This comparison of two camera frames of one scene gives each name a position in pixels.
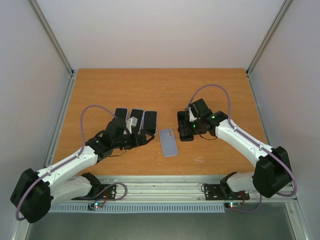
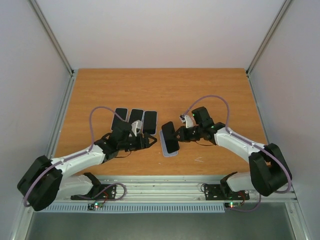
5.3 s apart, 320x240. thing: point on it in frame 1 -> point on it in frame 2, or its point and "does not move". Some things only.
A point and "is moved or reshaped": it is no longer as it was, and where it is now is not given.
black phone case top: x=150 y=121 does not move
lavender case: x=168 y=143 does not move
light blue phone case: x=138 y=113 does not move
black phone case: x=183 y=137 is moved or reshaped
